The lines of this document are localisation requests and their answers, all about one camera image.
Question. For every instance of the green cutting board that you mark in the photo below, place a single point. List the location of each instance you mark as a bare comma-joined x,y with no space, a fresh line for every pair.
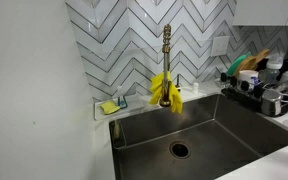
237,63

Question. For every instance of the white wall outlet plate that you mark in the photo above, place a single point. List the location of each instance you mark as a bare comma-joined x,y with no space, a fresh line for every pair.
220,46

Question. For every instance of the clear baby bottle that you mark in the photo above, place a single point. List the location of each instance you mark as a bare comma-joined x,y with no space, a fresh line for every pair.
273,70

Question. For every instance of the yellow sponge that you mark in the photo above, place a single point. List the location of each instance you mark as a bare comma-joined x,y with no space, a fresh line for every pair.
109,107

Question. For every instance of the steel dish rack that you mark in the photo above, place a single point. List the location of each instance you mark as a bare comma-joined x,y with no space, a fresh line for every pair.
247,98

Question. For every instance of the brass pull-down faucet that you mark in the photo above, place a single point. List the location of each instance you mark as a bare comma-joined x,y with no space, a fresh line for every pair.
166,66

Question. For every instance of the stainless steel cup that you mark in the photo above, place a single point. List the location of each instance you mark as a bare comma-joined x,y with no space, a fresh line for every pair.
271,102

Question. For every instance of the wooden cutting board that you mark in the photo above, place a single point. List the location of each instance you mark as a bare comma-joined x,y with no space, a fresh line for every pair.
250,61

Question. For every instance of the brass tap lever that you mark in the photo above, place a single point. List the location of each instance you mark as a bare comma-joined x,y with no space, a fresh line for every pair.
178,83

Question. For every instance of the clear dish soap bottle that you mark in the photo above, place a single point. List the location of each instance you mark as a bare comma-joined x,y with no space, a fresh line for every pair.
121,100

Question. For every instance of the round sink drain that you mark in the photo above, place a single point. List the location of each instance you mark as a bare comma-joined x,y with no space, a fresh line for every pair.
180,150

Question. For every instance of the white upper cabinet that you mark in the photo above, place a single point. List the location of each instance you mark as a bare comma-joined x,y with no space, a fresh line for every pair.
267,11

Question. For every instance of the small white bottle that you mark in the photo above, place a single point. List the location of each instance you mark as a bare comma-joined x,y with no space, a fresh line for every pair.
195,88

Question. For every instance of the yellow rubber gloves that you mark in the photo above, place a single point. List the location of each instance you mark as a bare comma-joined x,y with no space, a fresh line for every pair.
176,96

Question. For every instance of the white sponge tray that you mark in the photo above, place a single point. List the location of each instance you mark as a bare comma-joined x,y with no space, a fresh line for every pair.
134,107

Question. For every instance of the white mug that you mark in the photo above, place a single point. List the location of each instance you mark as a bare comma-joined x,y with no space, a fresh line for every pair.
247,76

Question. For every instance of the stainless steel sink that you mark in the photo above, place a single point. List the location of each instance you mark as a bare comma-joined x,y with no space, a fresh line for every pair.
224,140

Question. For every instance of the sink corner caddy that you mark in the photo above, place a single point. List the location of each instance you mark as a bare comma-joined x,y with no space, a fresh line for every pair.
117,133

